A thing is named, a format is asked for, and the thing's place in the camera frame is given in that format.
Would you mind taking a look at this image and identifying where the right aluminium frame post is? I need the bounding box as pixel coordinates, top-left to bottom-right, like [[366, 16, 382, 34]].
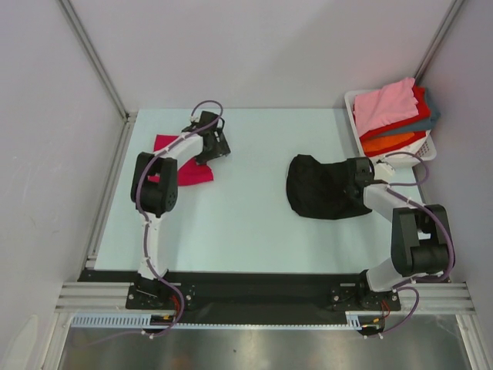
[[414, 0, 468, 84]]

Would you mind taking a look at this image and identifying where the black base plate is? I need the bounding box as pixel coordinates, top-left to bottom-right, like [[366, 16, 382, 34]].
[[79, 269, 404, 324]]

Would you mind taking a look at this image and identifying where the white cable duct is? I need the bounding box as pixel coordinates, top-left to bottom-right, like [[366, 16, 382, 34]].
[[71, 311, 384, 330]]

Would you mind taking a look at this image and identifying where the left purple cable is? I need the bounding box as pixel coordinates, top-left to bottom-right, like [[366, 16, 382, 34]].
[[134, 99, 226, 340]]

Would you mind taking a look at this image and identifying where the magenta t-shirt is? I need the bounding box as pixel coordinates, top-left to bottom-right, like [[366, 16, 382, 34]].
[[154, 135, 214, 187]]

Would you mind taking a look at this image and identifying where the red t-shirt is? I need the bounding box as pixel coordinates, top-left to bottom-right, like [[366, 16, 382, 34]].
[[354, 85, 436, 141]]

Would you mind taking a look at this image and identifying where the pink t-shirt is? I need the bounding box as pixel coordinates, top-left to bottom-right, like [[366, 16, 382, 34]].
[[353, 77, 418, 137]]

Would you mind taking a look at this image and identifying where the white plastic basket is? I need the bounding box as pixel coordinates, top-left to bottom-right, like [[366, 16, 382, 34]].
[[344, 89, 437, 168]]

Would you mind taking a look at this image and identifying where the grey-blue t-shirt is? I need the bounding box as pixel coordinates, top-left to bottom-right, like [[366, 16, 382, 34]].
[[377, 86, 441, 137]]

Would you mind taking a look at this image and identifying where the left aluminium frame post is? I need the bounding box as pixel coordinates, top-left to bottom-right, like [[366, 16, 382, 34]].
[[56, 0, 129, 121]]

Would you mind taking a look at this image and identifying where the orange t-shirt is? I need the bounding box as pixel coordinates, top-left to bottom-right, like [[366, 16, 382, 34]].
[[361, 133, 422, 157]]

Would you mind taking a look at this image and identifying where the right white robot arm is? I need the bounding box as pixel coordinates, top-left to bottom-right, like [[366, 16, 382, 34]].
[[344, 157, 455, 309]]

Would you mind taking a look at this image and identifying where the black t-shirt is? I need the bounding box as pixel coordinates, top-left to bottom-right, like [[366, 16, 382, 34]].
[[286, 154, 371, 220]]

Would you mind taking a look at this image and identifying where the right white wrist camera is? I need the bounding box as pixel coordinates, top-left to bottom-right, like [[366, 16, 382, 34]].
[[374, 160, 395, 183]]

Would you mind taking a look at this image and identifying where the aluminium frame post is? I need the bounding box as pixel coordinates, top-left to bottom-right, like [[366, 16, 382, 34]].
[[56, 0, 129, 121], [414, 0, 468, 84]]

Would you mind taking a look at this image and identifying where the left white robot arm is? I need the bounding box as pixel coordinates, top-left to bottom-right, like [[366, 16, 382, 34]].
[[130, 111, 230, 281]]

